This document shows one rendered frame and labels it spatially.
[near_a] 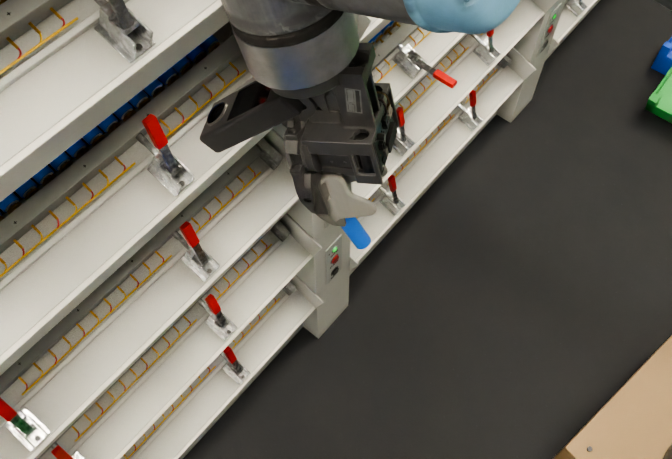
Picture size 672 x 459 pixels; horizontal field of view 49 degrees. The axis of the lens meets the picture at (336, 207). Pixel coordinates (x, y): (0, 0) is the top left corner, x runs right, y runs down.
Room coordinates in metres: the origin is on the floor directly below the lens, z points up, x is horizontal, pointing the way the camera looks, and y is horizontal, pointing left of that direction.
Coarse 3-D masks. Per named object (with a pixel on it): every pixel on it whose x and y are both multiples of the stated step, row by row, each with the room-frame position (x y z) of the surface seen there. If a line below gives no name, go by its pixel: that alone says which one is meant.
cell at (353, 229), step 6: (348, 222) 0.38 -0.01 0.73; (354, 222) 0.38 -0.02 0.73; (342, 228) 0.38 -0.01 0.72; (348, 228) 0.38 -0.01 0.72; (354, 228) 0.38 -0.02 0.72; (360, 228) 0.38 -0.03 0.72; (348, 234) 0.38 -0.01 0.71; (354, 234) 0.38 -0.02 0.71; (360, 234) 0.38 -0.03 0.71; (366, 234) 0.38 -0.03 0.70; (354, 240) 0.38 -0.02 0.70; (360, 240) 0.38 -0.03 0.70; (366, 240) 0.38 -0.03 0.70; (360, 246) 0.37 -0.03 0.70; (366, 246) 0.38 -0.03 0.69
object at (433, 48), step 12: (384, 36) 0.80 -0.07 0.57; (420, 36) 0.82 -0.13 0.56; (432, 36) 0.82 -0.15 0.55; (444, 36) 0.83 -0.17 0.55; (456, 36) 0.83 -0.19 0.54; (420, 48) 0.80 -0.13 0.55; (432, 48) 0.80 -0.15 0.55; (444, 48) 0.81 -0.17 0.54; (432, 60) 0.78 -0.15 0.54; (384, 72) 0.74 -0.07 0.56; (396, 72) 0.75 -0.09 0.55; (420, 72) 0.76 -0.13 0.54; (396, 84) 0.73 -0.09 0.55; (408, 84) 0.73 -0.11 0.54; (396, 96) 0.71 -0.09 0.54
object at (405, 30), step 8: (408, 24) 0.81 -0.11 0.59; (400, 32) 0.79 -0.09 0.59; (408, 32) 0.80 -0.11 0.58; (392, 40) 0.78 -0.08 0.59; (400, 40) 0.78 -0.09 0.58; (376, 48) 0.76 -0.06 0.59; (384, 48) 0.76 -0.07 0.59; (392, 48) 0.77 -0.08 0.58; (376, 56) 0.75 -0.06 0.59; (384, 56) 0.75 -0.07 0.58; (376, 64) 0.73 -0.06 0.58
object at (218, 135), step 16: (240, 96) 0.43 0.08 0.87; (256, 96) 0.41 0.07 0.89; (272, 96) 0.40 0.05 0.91; (224, 112) 0.42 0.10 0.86; (240, 112) 0.40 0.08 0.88; (256, 112) 0.39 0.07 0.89; (272, 112) 0.39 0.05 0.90; (288, 112) 0.39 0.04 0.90; (208, 128) 0.41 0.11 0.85; (224, 128) 0.40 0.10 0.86; (240, 128) 0.39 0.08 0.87; (256, 128) 0.39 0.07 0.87; (208, 144) 0.40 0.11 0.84; (224, 144) 0.40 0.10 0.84
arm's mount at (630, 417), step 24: (648, 360) 0.45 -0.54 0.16; (624, 384) 0.42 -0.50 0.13; (648, 384) 0.41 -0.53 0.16; (624, 408) 0.37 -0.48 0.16; (648, 408) 0.37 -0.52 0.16; (600, 432) 0.33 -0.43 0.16; (624, 432) 0.33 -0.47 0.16; (648, 432) 0.33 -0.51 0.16; (576, 456) 0.29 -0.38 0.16; (600, 456) 0.29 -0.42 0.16; (624, 456) 0.29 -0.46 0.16; (648, 456) 0.29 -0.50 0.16
